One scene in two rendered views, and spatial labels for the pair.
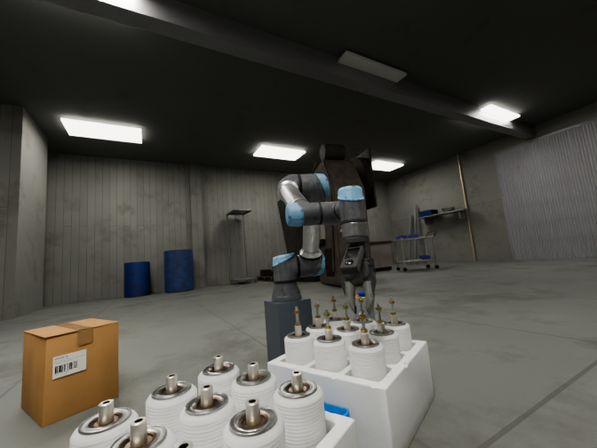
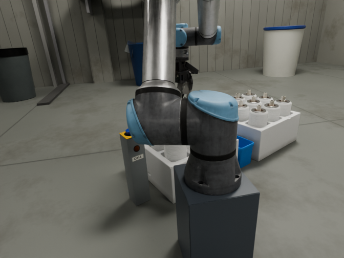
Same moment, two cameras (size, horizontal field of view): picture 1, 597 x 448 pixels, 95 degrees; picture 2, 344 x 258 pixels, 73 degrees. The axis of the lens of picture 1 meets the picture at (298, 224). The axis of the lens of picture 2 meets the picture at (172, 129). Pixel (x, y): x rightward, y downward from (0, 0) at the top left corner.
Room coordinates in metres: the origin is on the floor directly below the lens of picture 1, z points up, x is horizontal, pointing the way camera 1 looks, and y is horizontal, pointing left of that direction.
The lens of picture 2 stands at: (1.96, 0.17, 0.67)
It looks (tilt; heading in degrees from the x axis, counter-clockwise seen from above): 23 degrees down; 200
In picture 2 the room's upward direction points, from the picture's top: 3 degrees counter-clockwise
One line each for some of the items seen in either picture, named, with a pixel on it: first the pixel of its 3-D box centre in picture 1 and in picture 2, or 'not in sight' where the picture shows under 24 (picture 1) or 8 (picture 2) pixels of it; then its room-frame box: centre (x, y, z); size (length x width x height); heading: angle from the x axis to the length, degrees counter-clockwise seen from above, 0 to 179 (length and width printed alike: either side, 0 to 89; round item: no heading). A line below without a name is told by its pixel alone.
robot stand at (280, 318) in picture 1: (289, 330); (211, 219); (1.43, 0.09, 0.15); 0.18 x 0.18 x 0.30; 29
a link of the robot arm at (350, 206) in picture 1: (351, 205); (180, 36); (0.81, -0.16, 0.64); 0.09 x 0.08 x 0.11; 11
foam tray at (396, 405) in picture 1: (353, 380); (181, 153); (0.96, -0.13, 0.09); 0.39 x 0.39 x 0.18; 52
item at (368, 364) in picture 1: (369, 378); not in sight; (0.79, -0.16, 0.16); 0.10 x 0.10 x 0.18
